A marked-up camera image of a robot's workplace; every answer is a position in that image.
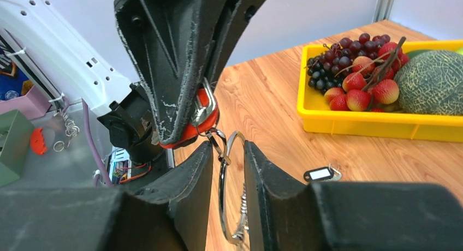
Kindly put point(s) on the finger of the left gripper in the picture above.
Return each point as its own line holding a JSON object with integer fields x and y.
{"x": 174, "y": 45}
{"x": 233, "y": 20}

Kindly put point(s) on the red strawberry cluster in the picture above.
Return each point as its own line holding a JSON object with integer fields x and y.
{"x": 381, "y": 91}

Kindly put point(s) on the dark purple grape bunch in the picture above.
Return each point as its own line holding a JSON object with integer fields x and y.
{"x": 348, "y": 58}

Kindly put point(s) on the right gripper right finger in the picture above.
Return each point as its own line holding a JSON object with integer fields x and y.
{"x": 285, "y": 214}

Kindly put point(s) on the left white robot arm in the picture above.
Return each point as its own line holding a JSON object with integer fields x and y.
{"x": 120, "y": 105}

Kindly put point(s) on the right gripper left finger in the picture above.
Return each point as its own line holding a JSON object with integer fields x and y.
{"x": 171, "y": 213}

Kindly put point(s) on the green box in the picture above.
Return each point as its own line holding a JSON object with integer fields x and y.
{"x": 16, "y": 132}

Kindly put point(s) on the key with red tag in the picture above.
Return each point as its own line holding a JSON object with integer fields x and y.
{"x": 205, "y": 116}

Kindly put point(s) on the key with black tag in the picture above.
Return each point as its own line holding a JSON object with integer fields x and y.
{"x": 326, "y": 173}

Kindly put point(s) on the yellow plastic tray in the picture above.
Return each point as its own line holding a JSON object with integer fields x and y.
{"x": 318, "y": 118}

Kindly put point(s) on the green netted melon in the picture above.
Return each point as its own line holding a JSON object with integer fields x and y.
{"x": 431, "y": 84}

